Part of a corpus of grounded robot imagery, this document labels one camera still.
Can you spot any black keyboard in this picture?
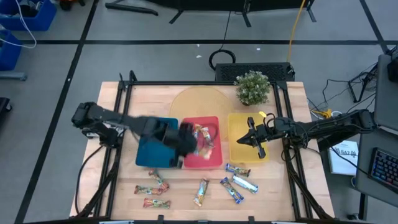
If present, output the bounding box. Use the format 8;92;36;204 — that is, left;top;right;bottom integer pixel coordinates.
369;147;398;194

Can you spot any black partition panel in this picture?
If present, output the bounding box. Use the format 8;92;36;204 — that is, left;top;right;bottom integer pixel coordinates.
104;0;317;28

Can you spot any yellow cable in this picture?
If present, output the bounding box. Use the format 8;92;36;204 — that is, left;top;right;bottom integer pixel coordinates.
285;0;307;63

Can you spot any white blue granola bar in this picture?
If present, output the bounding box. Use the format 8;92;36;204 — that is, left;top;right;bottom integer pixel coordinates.
231;174;259;195

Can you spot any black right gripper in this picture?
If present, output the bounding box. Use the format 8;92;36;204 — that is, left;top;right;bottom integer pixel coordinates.
236;116;282;159

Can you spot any black monitor with stand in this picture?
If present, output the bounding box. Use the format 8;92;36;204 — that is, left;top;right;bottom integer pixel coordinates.
387;57;398;83

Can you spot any red plastic bin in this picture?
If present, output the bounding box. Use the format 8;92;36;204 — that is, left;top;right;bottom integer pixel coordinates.
182;116;224;170

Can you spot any white cable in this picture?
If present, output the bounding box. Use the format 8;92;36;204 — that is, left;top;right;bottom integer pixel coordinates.
0;0;37;50

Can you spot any black vented box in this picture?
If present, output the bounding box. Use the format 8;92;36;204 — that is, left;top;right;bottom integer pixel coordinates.
214;62;295;83

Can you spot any white paper booklet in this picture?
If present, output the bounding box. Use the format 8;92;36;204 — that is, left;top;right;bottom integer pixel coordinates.
328;139;359;177

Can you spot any grey rack foot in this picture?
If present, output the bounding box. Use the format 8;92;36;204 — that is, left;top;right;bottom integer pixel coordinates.
0;72;28;82

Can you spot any grey desk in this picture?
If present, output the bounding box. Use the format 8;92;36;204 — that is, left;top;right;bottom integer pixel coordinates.
356;54;398;200

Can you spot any blue Chewy granola bar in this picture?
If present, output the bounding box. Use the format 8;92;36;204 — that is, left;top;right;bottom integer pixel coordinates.
224;163;251;178
220;177;245;205

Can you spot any blue storage crate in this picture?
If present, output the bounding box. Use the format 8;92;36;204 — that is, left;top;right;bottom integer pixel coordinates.
0;0;58;32
0;29;22;72

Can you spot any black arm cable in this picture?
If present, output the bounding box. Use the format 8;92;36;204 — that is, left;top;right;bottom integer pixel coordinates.
74;144;105;215

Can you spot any black coiled cable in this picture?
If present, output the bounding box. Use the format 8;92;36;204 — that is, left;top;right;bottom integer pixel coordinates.
208;11;236;72

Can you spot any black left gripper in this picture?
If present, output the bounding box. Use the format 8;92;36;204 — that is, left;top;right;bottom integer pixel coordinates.
161;122;218;169

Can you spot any black metal table frame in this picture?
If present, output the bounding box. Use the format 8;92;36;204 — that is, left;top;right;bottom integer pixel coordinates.
74;70;335;224

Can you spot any yellow plastic bin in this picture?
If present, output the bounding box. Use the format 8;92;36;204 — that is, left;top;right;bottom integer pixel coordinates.
227;112;270;164

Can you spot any potted green plant black pot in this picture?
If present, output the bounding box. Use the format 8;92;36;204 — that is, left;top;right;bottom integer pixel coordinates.
233;70;272;106

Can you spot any black floor cable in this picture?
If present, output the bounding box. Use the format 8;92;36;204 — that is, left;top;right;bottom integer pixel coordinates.
322;62;379;110

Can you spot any round woven yellow placemat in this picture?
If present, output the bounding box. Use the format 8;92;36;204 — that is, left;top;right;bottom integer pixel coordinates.
169;86;236;141

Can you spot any red Chewy granola bar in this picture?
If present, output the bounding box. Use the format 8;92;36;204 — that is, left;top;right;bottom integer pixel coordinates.
142;198;172;210
134;185;165;196
148;169;170;190

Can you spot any blue plastic bin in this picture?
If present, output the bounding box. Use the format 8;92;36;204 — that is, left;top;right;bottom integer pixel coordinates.
135;117;184;169

